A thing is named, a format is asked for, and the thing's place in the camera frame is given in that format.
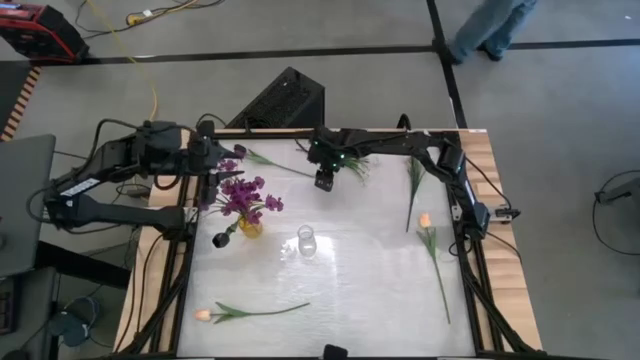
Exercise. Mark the black table frame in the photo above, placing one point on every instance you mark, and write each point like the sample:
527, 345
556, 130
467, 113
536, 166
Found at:
280, 134

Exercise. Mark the clear glass vase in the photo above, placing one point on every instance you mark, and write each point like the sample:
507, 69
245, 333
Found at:
307, 245

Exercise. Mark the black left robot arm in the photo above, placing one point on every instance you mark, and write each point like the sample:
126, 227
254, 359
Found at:
125, 215

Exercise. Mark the black computer tower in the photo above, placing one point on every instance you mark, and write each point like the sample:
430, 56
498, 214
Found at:
285, 100

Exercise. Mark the yellow glass vase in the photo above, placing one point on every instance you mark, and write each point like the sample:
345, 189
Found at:
250, 230

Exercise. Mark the person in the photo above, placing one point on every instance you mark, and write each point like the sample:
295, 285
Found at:
480, 30

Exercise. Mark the red and black case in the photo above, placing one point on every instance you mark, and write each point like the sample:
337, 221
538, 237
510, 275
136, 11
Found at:
40, 35

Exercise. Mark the dark tulip stem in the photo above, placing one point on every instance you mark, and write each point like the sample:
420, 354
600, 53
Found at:
257, 158

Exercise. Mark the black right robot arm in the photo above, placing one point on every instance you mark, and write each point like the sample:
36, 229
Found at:
390, 140

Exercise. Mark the dark keyboard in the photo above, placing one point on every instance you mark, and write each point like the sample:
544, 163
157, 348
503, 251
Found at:
6, 312

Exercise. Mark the white flower bunch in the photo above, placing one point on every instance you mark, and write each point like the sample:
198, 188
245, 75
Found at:
415, 172
357, 166

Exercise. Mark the dark round headphones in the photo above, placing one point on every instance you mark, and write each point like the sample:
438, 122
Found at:
75, 325

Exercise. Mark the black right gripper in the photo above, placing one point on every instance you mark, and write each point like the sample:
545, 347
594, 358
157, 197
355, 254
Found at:
324, 181

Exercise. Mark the black desk base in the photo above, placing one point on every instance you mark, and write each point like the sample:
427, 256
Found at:
85, 265

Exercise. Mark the grey desk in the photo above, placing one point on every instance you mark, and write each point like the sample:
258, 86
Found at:
25, 200

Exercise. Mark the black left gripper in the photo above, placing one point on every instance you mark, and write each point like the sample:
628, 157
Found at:
205, 155

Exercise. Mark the silver metal bracket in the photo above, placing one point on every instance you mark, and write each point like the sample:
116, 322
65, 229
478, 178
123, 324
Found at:
456, 212

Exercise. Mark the grey stand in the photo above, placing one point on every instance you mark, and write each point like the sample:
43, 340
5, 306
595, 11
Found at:
620, 192

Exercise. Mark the black tulip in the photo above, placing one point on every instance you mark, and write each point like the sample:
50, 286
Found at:
220, 240

